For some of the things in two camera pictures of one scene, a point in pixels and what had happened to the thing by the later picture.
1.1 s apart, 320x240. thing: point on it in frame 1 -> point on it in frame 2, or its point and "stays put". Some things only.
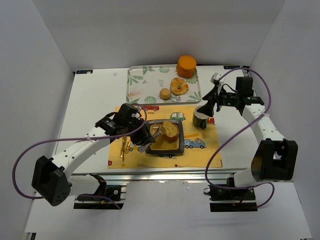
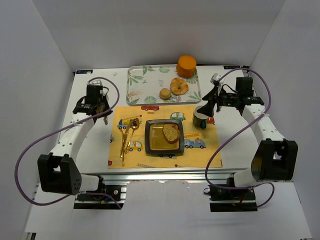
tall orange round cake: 186,66 stays put
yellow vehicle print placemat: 201,148 stays put
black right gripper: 214,97 stays put
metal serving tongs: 161,130 -> 101,110
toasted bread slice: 171,130 stays put
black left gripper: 141,135 -> 100,109
